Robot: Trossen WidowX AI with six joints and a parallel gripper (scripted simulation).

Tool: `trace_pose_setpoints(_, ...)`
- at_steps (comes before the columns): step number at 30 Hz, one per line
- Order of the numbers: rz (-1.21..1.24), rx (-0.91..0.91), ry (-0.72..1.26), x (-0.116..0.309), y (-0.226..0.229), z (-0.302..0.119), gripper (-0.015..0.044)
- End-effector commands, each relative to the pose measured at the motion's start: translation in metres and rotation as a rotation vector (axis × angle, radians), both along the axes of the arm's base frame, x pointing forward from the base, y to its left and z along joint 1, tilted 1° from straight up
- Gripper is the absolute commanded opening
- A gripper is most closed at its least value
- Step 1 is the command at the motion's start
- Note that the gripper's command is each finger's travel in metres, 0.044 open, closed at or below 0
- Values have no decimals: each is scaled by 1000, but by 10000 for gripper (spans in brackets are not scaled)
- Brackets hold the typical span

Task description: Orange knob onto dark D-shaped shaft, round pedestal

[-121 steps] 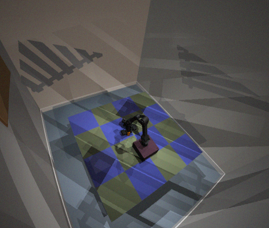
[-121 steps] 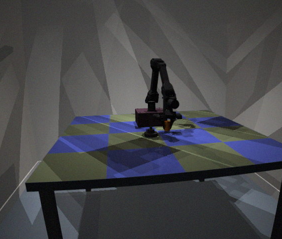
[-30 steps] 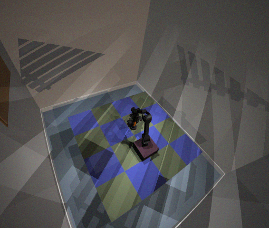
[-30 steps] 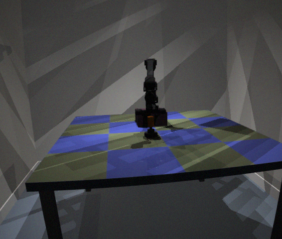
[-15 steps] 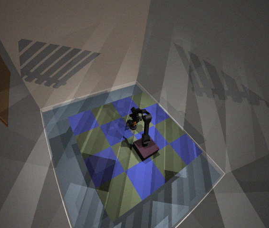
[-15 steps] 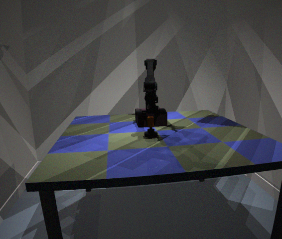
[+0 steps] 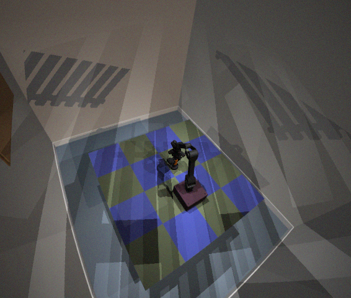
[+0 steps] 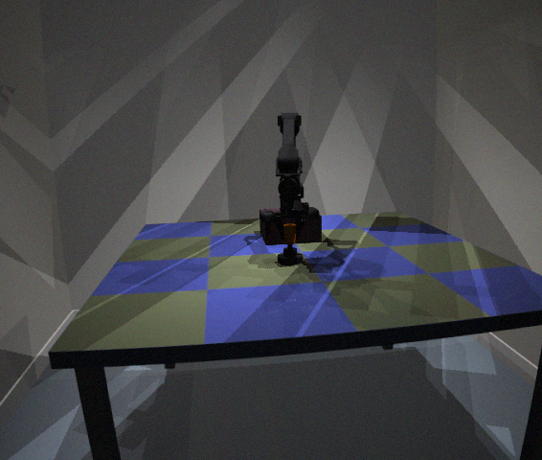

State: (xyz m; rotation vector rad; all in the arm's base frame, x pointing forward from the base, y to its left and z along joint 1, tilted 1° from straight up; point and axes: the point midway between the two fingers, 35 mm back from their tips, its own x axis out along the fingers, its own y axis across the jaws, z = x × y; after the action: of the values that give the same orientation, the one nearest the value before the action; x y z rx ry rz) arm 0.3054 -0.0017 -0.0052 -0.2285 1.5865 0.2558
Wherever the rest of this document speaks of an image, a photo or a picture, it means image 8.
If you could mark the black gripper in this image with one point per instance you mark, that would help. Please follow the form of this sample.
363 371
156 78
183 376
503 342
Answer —
270 216

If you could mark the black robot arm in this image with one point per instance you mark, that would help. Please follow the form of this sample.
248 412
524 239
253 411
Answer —
289 163

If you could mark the orange tapered knob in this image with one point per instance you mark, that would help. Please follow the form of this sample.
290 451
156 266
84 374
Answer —
289 233

